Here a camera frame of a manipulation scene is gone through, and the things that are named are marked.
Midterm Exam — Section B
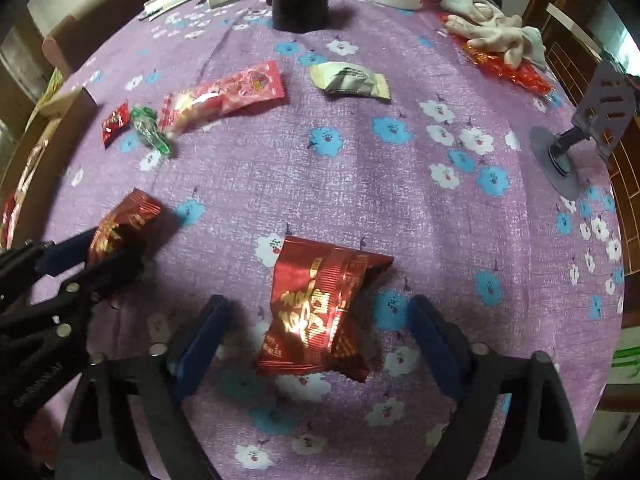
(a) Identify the purple floral tablecloth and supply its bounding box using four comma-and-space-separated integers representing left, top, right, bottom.
30, 0, 628, 480

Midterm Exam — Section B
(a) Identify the small green candy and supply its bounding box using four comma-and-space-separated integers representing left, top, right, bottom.
131, 105, 173, 156

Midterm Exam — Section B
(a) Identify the small dark red snack packet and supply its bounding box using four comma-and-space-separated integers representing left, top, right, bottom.
256, 236, 395, 383

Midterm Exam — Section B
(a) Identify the white cloth glove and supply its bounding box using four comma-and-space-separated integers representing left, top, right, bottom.
445, 12, 548, 71
440, 0, 501, 23

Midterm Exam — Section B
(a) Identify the brown armchair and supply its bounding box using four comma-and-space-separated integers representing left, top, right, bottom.
42, 0, 173, 73

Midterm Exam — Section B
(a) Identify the shallow cardboard box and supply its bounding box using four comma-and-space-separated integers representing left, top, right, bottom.
0, 87, 98, 251

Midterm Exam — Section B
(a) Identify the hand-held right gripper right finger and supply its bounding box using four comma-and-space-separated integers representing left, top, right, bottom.
406, 294, 586, 480

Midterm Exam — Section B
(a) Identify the white snack packet red label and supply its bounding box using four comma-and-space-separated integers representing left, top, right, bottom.
15, 137, 51, 196

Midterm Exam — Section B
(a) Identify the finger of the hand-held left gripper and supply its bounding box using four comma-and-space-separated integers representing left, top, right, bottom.
15, 227, 101, 278
30, 247, 148, 341

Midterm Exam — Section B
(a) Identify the grey phone stand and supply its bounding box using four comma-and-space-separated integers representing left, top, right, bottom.
530, 60, 633, 196

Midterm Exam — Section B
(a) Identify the red snack packet with figure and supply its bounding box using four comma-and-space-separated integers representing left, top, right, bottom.
0, 195, 21, 248

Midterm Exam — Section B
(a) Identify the large dark red snack packet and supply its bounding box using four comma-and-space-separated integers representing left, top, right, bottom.
85, 189, 166, 306

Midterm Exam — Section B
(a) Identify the green patterned cloth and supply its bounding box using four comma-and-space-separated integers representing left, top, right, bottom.
32, 67, 66, 116

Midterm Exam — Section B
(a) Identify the shiny red packet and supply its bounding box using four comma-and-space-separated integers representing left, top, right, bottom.
462, 42, 556, 96

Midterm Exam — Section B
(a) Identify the white green snack packet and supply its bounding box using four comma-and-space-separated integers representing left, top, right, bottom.
309, 61, 391, 101

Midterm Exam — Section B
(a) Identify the pink snack packet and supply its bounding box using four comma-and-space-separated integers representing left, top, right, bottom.
190, 60, 287, 116
160, 87, 226, 136

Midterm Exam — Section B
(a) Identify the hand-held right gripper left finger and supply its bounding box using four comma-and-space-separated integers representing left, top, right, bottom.
55, 294, 233, 480

